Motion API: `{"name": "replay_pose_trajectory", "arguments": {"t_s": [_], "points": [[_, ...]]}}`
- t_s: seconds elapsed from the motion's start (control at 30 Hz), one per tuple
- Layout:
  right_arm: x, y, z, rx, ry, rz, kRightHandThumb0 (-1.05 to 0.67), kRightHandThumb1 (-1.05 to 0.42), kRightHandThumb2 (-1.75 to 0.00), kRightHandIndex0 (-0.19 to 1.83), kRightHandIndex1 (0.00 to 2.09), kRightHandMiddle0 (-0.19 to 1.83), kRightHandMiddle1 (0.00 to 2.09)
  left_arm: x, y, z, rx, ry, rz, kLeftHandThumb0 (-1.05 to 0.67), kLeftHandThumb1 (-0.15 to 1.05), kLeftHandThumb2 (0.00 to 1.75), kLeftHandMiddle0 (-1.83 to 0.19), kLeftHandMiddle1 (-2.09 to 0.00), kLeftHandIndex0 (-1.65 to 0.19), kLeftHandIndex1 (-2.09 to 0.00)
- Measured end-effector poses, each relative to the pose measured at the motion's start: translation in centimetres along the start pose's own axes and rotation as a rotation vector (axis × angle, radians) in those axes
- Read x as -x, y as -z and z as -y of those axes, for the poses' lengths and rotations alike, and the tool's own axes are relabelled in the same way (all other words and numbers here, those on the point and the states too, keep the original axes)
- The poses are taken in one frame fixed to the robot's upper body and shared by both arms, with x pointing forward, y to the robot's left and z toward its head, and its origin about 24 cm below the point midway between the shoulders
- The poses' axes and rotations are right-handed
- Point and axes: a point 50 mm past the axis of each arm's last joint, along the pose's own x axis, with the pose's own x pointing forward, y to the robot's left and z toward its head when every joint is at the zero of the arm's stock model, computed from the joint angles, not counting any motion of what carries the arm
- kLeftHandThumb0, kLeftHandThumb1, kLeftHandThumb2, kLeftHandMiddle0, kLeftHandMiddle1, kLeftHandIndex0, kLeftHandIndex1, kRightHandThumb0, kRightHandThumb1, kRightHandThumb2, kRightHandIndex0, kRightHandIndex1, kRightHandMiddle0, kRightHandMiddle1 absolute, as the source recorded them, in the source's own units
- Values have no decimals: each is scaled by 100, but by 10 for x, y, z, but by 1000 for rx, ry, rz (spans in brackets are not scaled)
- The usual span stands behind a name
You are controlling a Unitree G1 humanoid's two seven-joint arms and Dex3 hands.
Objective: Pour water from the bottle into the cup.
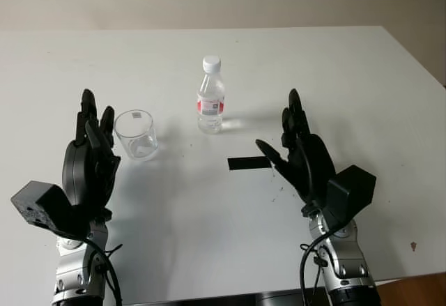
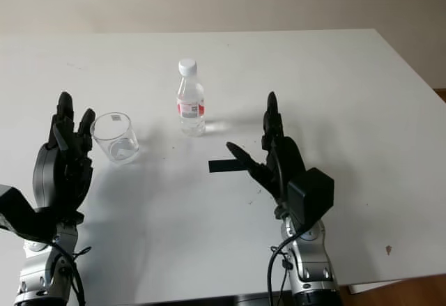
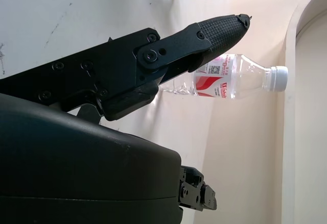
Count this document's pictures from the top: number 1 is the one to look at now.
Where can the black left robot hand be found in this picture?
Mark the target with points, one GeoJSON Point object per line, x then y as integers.
{"type": "Point", "coordinates": [78, 170]}

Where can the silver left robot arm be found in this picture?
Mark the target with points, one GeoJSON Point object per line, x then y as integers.
{"type": "Point", "coordinates": [75, 271]}

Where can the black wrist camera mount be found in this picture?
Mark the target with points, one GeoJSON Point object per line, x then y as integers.
{"type": "Point", "coordinates": [352, 191]}
{"type": "Point", "coordinates": [42, 205]}

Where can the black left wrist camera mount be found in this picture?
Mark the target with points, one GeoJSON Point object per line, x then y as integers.
{"type": "Point", "coordinates": [42, 205]}

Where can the clear glass cup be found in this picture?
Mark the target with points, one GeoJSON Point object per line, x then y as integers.
{"type": "Point", "coordinates": [137, 138]}

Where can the black tape strip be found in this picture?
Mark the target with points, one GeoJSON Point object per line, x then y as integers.
{"type": "Point", "coordinates": [247, 164]}

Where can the clear plastic water bottle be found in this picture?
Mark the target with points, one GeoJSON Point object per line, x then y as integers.
{"type": "Point", "coordinates": [210, 105]}

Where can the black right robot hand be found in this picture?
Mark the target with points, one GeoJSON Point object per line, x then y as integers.
{"type": "Point", "coordinates": [310, 166]}

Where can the dark robot torso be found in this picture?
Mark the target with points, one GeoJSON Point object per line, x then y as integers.
{"type": "Point", "coordinates": [226, 299]}

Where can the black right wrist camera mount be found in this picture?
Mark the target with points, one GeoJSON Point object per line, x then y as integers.
{"type": "Point", "coordinates": [352, 191]}

